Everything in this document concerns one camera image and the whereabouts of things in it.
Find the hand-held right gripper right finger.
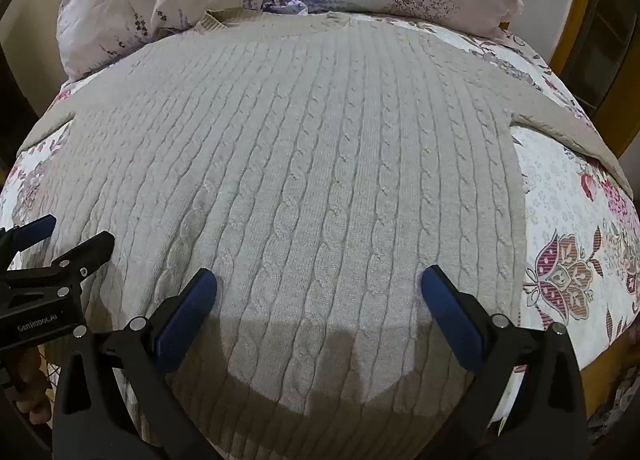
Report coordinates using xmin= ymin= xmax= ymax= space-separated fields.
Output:
xmin=420 ymin=264 xmax=589 ymax=460

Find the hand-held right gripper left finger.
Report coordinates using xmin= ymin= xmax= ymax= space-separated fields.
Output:
xmin=50 ymin=267 xmax=219 ymax=460

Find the person's left hand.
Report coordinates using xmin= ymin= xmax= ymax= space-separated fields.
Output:
xmin=12 ymin=349 xmax=55 ymax=427

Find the floral bedsheet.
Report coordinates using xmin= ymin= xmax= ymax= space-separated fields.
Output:
xmin=0 ymin=15 xmax=640 ymax=443

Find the small white purple cloth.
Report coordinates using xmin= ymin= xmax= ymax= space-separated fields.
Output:
xmin=262 ymin=0 xmax=310 ymax=17

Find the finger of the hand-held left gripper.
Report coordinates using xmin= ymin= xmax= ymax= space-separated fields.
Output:
xmin=0 ymin=214 xmax=57 ymax=262
xmin=0 ymin=230 xmax=117 ymax=297

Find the beige cable knit sweater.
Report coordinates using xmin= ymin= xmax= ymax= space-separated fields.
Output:
xmin=20 ymin=9 xmax=632 ymax=447

